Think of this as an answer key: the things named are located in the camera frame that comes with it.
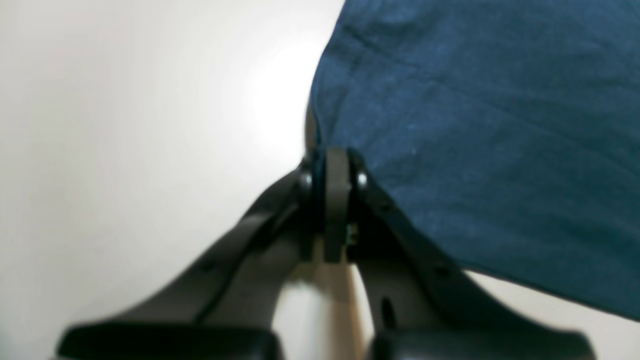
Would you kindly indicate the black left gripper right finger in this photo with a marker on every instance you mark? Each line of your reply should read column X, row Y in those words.
column 423, row 306

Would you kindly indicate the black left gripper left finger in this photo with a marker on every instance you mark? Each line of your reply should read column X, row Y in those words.
column 221, row 307

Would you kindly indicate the dark blue T-shirt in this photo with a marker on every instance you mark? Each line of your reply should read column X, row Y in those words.
column 506, row 130

